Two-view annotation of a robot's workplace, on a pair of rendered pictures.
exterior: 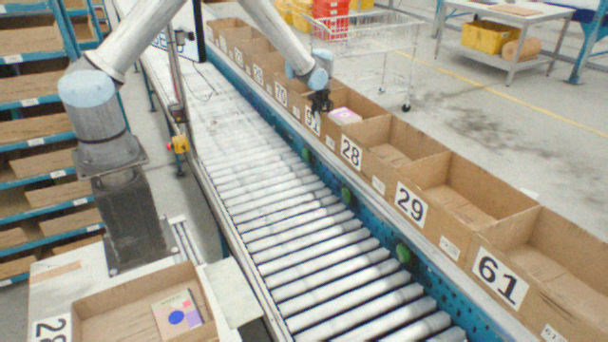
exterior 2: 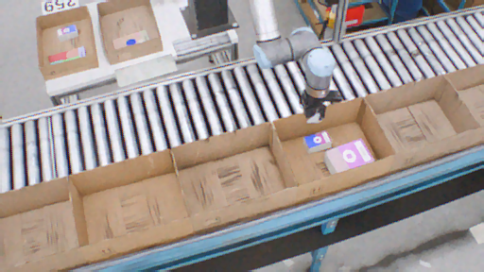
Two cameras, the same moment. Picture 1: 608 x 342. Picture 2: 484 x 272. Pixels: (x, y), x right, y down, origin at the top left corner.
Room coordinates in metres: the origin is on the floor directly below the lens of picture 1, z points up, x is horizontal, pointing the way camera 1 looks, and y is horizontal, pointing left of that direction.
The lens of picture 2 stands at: (1.66, -1.28, 2.60)
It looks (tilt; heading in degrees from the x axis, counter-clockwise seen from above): 55 degrees down; 94
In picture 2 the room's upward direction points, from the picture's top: 2 degrees clockwise
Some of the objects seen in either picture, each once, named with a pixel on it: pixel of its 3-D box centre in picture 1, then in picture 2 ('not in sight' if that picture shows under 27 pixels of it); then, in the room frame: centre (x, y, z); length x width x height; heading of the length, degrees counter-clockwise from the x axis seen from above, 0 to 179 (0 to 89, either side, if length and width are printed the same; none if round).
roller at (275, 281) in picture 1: (323, 262); (157, 132); (1.06, -0.09, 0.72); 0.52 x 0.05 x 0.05; 115
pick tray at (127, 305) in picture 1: (144, 320); (129, 26); (0.77, 0.49, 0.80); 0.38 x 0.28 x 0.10; 116
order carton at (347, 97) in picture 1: (343, 119); (330, 149); (1.82, -0.25, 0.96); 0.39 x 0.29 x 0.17; 25
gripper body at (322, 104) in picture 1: (322, 99); (314, 99); (1.73, -0.13, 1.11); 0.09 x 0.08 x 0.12; 25
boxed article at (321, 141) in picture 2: not in sight; (317, 143); (1.77, -0.18, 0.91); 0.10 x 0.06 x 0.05; 25
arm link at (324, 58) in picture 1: (321, 64); (319, 69); (1.74, -0.12, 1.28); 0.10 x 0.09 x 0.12; 116
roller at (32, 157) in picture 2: not in sight; (33, 165); (0.53, -0.34, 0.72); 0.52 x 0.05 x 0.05; 115
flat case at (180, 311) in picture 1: (179, 317); (131, 43); (0.81, 0.40, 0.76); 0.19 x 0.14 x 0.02; 30
